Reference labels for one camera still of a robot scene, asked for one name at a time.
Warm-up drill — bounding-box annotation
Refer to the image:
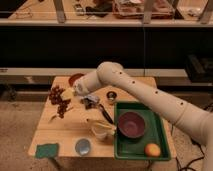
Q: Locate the dark red grape bunch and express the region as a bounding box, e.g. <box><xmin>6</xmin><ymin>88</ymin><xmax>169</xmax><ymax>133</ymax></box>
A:
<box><xmin>49</xmin><ymin>85</ymin><xmax>70</xmax><ymax>119</ymax></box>

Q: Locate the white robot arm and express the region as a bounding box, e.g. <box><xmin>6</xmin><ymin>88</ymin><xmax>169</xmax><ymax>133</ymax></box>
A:
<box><xmin>61</xmin><ymin>62</ymin><xmax>213</xmax><ymax>171</ymax></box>

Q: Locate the small metal cup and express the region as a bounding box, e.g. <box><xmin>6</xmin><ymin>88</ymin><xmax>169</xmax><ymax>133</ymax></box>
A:
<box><xmin>106</xmin><ymin>91</ymin><xmax>117</xmax><ymax>103</ymax></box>

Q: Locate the blue grey cup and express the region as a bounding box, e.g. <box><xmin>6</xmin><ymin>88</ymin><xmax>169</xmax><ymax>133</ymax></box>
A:
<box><xmin>75</xmin><ymin>139</ymin><xmax>91</xmax><ymax>156</ymax></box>

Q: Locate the wooden spoon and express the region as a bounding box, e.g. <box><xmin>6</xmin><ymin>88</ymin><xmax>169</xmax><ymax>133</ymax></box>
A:
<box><xmin>48</xmin><ymin>107</ymin><xmax>74</xmax><ymax>123</ymax></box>

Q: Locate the orange red bowl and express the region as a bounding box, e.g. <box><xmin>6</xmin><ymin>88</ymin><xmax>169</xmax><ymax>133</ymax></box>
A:
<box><xmin>68</xmin><ymin>73</ymin><xmax>84</xmax><ymax>87</ymax></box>

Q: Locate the green sponge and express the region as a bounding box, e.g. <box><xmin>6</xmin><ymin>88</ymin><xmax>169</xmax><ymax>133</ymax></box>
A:
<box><xmin>35</xmin><ymin>143</ymin><xmax>59</xmax><ymax>159</ymax></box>

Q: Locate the purple bowl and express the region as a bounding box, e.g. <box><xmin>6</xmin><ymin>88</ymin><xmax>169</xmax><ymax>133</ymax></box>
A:
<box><xmin>117</xmin><ymin>112</ymin><xmax>146</xmax><ymax>139</ymax></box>

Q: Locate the green plastic tray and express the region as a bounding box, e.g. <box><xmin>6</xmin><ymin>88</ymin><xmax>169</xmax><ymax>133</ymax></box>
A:
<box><xmin>114</xmin><ymin>102</ymin><xmax>171</xmax><ymax>161</ymax></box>

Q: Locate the red yellow apple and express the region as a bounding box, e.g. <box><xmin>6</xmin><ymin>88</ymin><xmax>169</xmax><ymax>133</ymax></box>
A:
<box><xmin>145</xmin><ymin>143</ymin><xmax>161</xmax><ymax>157</ymax></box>

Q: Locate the black handled utensil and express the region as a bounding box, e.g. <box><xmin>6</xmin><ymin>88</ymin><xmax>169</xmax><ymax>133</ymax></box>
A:
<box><xmin>98</xmin><ymin>104</ymin><xmax>114</xmax><ymax>124</ymax></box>

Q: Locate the black floor cable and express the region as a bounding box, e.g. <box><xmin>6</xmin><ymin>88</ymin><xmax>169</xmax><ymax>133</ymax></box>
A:
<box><xmin>175</xmin><ymin>156</ymin><xmax>206</xmax><ymax>171</ymax></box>

